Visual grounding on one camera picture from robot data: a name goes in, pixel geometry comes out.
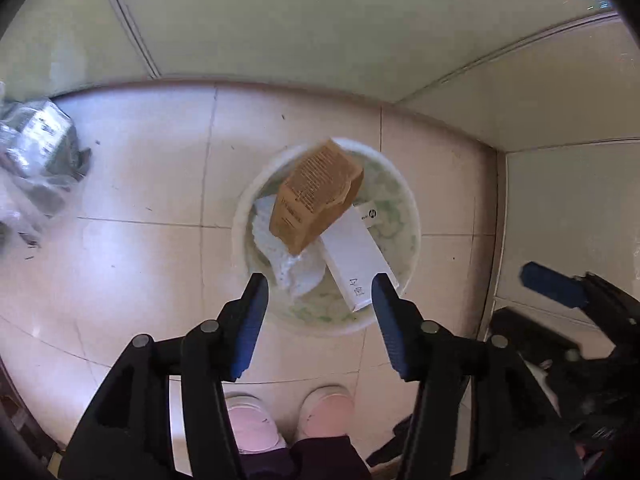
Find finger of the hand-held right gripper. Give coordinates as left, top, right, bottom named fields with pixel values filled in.
left=519, top=261, right=592, bottom=309
left=486, top=307, right=577, bottom=362

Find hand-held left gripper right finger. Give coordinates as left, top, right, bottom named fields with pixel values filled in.
left=370, top=272, right=587, bottom=480

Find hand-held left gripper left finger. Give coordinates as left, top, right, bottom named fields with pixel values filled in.
left=59, top=272, right=271, bottom=480

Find white tissue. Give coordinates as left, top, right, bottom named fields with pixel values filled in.
left=251, top=194, right=327, bottom=297

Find long white box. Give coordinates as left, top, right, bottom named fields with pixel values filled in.
left=318, top=203, right=401, bottom=314

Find white plastic tub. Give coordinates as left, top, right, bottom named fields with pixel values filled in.
left=232, top=135, right=422, bottom=337

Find brown cardboard box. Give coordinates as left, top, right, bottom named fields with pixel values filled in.
left=268, top=138, right=365, bottom=256

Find person's left pink shoe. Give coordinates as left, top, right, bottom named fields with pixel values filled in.
left=224, top=394, right=287, bottom=455

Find person's pink shoe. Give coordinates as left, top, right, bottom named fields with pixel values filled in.
left=224, top=394, right=287, bottom=455
left=295, top=385, right=356, bottom=443

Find person's right pink shoe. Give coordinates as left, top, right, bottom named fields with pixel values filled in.
left=295, top=385, right=356, bottom=443

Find person's dark pants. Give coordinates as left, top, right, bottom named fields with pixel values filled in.
left=244, top=435, right=372, bottom=480

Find clear plastic bag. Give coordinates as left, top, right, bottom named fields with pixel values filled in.
left=0, top=99, right=94, bottom=247

